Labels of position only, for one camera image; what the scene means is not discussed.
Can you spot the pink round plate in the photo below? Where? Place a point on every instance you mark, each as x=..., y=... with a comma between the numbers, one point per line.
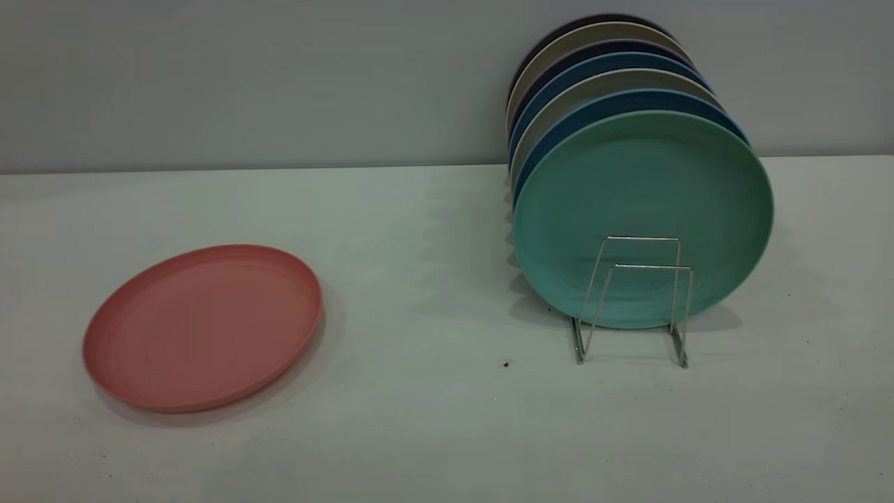
x=202, y=328

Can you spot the green round plate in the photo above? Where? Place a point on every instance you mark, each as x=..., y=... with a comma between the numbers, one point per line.
x=628, y=188

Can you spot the blue round plate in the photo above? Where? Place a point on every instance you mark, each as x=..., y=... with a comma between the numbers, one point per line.
x=601, y=61
x=614, y=103

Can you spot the beige round plate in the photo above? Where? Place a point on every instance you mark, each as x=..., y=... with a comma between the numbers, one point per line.
x=601, y=81
x=594, y=31

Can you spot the dark purple round plate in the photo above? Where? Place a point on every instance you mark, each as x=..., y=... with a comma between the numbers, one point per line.
x=607, y=46
x=594, y=18

